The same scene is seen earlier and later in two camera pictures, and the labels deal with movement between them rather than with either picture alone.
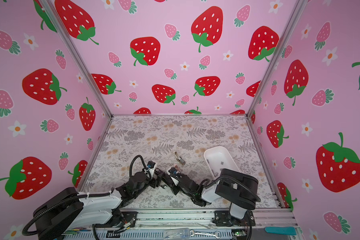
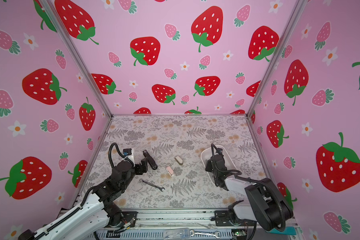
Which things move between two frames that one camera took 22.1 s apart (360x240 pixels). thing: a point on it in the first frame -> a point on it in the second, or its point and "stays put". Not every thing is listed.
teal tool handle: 287,230 stays put
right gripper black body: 181,190 -> 209,167
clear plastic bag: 176,233 stays put
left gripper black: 157,181 -> 144,165
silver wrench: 217,234 stays put
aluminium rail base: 196,225 stays put
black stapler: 167,179 -> 150,160
